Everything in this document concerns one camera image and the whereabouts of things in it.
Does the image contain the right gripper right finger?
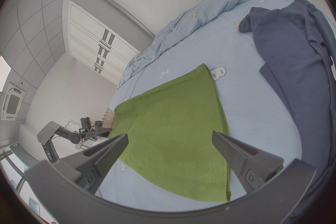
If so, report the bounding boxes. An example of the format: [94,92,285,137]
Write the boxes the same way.
[212,130,285,196]

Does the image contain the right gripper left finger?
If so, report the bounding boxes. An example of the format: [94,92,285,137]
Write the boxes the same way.
[60,133,129,195]

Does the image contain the green shorts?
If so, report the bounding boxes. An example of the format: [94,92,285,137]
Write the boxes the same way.
[109,63,232,202]

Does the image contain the round woven basket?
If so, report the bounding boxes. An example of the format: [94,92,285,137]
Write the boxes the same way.
[104,108,115,127]

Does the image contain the bed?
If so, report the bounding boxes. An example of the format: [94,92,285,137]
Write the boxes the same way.
[98,0,336,211]

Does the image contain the dark blue garment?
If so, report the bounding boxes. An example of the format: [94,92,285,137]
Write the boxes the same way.
[238,0,336,219]

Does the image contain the ceiling air conditioner vent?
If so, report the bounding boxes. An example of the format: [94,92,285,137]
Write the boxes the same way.
[1,82,26,121]

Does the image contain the white wardrobe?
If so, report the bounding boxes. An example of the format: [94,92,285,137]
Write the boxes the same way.
[69,0,155,85]

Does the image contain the ceiling light panel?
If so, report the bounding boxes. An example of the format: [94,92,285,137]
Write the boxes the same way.
[0,55,11,92]

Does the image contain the pale blue quilt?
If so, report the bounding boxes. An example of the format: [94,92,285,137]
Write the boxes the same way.
[117,0,250,88]

